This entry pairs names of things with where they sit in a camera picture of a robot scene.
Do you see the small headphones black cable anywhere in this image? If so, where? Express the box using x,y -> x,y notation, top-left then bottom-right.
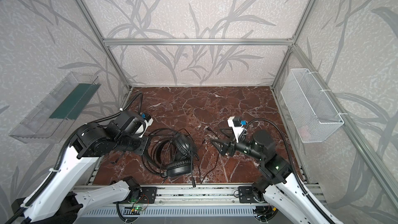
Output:
198,125 -> 223,185

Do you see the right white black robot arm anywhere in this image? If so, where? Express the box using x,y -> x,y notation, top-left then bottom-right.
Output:
210,116 -> 341,224

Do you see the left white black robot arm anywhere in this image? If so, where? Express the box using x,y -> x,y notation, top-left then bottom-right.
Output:
7,107 -> 153,224

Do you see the green lit circuit board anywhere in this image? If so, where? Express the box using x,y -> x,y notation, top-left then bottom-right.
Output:
131,205 -> 148,215

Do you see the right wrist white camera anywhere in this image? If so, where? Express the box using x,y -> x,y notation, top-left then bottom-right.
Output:
228,116 -> 247,143

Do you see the wrist white camera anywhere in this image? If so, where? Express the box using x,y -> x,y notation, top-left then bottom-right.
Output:
136,113 -> 153,138
228,116 -> 247,143

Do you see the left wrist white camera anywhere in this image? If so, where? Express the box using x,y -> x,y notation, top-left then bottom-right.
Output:
136,113 -> 153,138

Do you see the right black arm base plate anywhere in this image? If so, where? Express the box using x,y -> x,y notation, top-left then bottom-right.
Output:
238,186 -> 257,203

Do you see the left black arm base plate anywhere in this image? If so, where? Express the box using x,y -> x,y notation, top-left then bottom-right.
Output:
137,187 -> 157,204

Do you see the aluminium front rail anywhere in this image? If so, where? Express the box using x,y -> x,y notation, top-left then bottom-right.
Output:
69,184 -> 327,207

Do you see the white wire mesh basket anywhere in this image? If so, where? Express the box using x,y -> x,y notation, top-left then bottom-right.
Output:
281,68 -> 344,143

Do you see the clear plastic wall tray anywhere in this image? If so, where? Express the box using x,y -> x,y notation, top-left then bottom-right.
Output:
9,72 -> 101,144

